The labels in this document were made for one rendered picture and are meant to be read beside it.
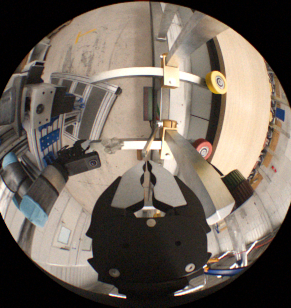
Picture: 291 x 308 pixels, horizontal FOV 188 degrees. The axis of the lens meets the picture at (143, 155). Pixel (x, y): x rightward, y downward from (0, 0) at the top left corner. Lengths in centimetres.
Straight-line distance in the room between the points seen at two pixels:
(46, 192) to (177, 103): 63
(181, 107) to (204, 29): 47
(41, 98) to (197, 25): 39
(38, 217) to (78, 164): 18
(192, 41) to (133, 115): 106
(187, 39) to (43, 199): 39
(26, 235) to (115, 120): 135
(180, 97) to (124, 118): 80
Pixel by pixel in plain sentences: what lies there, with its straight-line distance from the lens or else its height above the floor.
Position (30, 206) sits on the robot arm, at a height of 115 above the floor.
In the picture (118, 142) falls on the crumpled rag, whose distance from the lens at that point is 30.
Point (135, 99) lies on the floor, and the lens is 114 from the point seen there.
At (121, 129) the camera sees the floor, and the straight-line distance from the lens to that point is 121.
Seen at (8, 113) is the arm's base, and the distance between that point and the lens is 46.
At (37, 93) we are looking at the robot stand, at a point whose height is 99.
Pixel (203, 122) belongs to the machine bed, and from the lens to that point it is 47.
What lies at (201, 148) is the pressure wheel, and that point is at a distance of 32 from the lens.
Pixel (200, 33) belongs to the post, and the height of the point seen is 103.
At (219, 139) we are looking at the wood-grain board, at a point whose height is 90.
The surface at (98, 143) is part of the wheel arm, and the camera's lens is 34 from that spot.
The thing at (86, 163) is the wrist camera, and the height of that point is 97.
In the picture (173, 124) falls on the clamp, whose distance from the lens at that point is 28.
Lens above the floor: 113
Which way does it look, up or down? 58 degrees down
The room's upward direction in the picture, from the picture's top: 180 degrees clockwise
